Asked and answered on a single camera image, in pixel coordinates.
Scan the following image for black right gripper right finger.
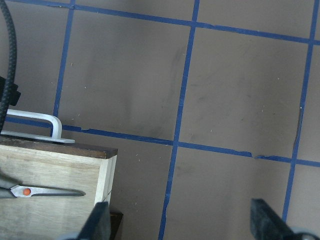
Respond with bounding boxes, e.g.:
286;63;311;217
250;198;295;240

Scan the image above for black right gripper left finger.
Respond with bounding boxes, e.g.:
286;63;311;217
77;201;111;240

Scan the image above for grey orange scissors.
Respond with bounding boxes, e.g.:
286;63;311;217
0;173;86;199

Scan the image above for wooden drawer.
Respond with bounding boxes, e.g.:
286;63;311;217
0;136;118;240

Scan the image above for white drawer handle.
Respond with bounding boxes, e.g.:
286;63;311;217
1;109;76;144

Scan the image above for black braided cable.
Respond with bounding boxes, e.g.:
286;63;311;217
0;0;18;132

